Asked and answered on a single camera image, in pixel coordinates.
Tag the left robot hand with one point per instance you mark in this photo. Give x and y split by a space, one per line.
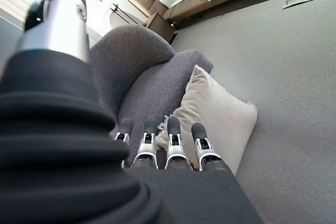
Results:
65 155

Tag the cream fringed cushion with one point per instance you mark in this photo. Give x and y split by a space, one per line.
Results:
218 119

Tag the grey fabric armchair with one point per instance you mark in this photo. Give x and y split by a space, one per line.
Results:
147 85

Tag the wooden side box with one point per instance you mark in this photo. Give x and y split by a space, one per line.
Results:
160 26

